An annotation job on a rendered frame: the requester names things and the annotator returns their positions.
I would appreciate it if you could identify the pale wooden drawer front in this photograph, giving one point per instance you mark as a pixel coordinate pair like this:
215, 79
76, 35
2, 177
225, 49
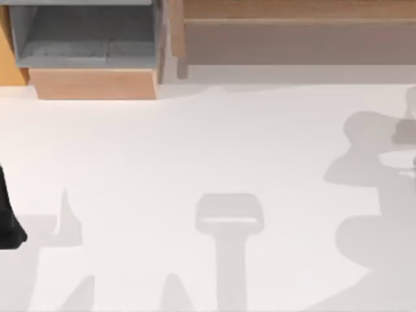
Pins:
92, 83

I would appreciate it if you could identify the wooden open shelf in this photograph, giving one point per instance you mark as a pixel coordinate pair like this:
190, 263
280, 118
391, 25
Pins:
292, 32

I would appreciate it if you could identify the pulled-out drawer grey inside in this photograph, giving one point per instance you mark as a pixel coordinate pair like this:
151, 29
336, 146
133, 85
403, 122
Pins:
87, 35

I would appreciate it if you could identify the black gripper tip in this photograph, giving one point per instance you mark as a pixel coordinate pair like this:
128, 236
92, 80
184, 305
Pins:
7, 224

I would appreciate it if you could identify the wooden cupboard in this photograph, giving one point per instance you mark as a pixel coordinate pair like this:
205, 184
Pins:
8, 55

